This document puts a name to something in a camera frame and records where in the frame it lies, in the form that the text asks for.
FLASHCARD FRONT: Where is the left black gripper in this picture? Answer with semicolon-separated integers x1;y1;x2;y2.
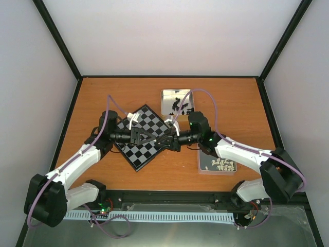
111;127;156;146

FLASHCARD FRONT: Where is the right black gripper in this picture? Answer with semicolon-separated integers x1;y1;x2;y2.
155;128;200;152

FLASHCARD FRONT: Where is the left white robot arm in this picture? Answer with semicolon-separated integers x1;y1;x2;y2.
24;110;156;227

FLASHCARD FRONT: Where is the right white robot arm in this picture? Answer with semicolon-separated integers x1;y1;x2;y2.
155;112;306;208

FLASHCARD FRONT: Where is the black chess pieces pile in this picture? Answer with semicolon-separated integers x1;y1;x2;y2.
169;97;194;115

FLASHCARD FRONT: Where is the white chess pieces pile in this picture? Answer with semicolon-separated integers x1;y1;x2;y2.
205;158;236;172

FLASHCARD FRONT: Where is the green lit circuit board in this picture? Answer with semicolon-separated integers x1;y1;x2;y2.
99;199;113;215

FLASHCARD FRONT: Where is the black and silver chessboard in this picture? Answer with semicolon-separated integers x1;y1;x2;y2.
108;104;169;172

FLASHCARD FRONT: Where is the gold square tin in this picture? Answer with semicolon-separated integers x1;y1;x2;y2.
161;89;195;121

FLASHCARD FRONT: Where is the pink square tin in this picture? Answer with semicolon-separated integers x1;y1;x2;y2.
197;148;237;175

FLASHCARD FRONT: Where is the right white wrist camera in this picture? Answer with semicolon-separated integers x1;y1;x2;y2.
164;115;180;136

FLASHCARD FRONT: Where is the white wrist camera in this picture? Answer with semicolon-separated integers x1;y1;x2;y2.
164;115;180;136
127;113;140;130

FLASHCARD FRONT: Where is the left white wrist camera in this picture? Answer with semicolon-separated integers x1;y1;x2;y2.
127;113;140;130

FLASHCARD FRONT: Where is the light blue cable duct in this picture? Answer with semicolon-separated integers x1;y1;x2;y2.
64;208;236;223

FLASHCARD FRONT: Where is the black aluminium frame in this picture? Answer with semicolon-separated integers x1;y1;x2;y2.
15;0;324;247

